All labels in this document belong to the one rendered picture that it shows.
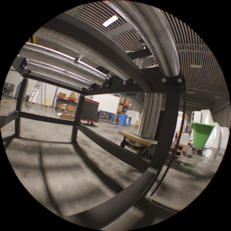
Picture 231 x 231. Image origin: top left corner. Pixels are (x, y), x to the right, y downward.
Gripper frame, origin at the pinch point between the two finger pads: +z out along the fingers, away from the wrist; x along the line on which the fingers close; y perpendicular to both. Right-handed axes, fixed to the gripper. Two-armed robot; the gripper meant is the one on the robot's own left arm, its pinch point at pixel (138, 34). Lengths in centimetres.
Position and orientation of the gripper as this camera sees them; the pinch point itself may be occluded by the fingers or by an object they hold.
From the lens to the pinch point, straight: 144.8
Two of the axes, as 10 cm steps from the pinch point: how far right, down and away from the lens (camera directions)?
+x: 2.2, -9.7, 0.2
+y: -7.1, -1.5, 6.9
